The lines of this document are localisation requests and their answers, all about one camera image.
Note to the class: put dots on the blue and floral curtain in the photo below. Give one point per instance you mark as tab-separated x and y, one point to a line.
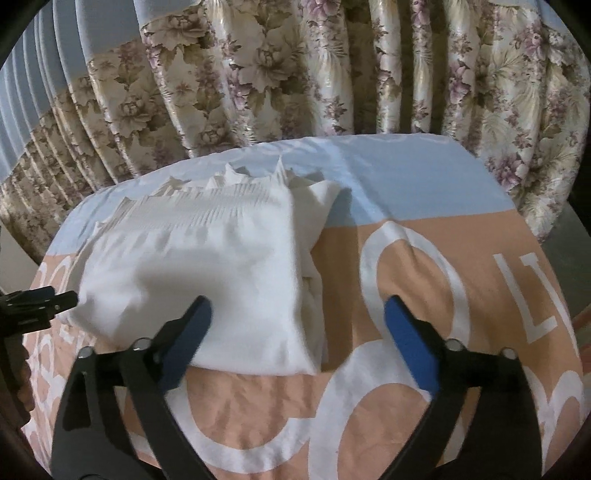
300	69

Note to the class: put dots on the white knit sweater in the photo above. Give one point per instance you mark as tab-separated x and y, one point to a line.
194	267

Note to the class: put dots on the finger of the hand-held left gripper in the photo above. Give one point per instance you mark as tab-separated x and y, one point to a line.
39	307

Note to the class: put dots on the orange and blue printed blanket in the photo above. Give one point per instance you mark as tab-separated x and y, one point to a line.
277	415

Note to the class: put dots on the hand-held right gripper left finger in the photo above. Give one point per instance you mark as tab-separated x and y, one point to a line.
187	341

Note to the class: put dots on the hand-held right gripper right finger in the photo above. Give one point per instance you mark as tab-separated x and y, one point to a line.
408	341

